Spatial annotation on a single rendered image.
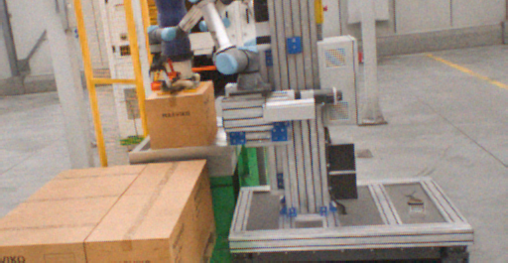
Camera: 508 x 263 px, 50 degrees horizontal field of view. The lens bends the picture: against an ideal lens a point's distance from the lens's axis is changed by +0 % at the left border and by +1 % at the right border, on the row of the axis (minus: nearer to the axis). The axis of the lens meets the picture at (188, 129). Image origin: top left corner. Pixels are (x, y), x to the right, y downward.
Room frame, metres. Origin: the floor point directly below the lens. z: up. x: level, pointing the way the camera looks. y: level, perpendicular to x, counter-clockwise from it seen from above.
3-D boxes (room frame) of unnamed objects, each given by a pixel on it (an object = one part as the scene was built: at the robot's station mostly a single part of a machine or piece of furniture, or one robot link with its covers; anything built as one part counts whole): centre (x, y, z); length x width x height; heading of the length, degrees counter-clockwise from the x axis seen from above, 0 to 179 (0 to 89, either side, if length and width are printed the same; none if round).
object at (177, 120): (3.87, 0.02, 0.75); 0.60 x 0.40 x 0.40; 169
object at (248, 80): (2.96, -0.37, 1.09); 0.15 x 0.15 x 0.10
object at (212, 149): (3.50, 0.08, 0.58); 0.70 x 0.03 x 0.06; 78
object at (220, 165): (3.50, 0.08, 0.48); 0.70 x 0.03 x 0.15; 78
